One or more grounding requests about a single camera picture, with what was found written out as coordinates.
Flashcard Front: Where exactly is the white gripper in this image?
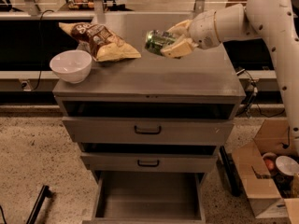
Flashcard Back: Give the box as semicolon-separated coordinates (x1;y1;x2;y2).
161;10;221;58

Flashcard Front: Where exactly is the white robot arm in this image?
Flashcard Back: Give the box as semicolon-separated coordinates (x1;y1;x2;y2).
161;0;299;152

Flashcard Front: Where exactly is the grey drawer cabinet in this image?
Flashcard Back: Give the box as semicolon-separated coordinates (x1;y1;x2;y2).
51;12;247;224

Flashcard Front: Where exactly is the grey top drawer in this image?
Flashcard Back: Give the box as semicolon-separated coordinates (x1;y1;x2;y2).
63;117;234;146

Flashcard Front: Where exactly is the grey middle drawer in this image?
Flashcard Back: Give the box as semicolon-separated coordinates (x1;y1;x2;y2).
80;153;217;173

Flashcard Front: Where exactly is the grey open bottom drawer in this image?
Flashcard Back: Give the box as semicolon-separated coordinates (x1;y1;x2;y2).
82;172;206;224

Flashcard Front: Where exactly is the brown yellow chip bag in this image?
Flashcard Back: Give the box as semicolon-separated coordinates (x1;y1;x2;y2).
59;22;141;62

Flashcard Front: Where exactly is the white bowl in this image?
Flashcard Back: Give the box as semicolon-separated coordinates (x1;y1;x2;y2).
50;49;93;84

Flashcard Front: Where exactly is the cardboard box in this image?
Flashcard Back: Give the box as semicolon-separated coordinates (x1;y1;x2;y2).
232;119;299;224

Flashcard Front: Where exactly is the black bar beside cabinet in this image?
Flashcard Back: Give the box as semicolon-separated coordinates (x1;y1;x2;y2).
220;146;241;197

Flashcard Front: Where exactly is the red apple in box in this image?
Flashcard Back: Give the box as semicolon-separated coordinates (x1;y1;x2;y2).
263;159;275;171

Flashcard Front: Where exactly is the white cup in box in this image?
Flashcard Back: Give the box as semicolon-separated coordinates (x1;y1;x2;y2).
276;156;299;176

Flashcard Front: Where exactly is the black bar on floor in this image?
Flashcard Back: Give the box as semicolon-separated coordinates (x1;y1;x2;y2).
26;185;51;224

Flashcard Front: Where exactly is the black cable on right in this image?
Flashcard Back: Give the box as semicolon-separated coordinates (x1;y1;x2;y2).
235;66;259;118

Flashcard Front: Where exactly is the black cable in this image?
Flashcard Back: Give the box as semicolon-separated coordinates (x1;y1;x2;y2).
235;66;259;118
32;9;55;91

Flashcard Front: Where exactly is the black cable on left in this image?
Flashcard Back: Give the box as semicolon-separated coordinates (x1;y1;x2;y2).
32;9;55;91

